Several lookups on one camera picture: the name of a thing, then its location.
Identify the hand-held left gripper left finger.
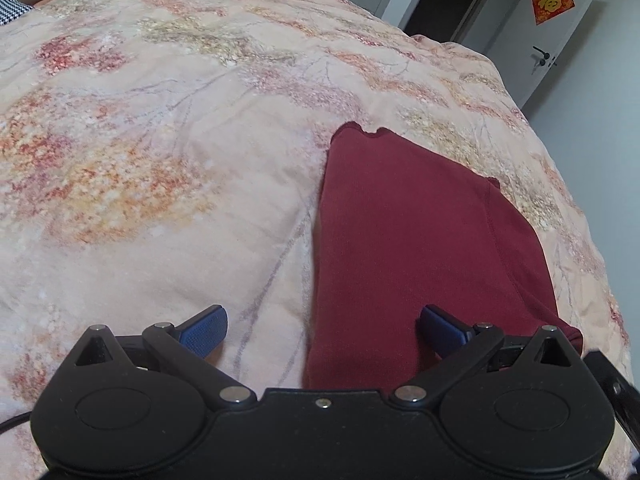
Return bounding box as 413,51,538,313
74,304,258,408

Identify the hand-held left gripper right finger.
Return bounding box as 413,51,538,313
390,304,583,408

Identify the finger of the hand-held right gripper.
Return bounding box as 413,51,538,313
584,350,640,443

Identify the dark red sweater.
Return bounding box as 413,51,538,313
306,122,584,392

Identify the floral beige blanket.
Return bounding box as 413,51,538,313
0,0,632,480

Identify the white door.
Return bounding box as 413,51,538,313
492,0,603,108

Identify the red door decoration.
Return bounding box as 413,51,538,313
531,0,576,27

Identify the houndstooth pillow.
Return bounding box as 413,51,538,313
0,0,36,27

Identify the black cable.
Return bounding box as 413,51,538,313
0,412,33,433

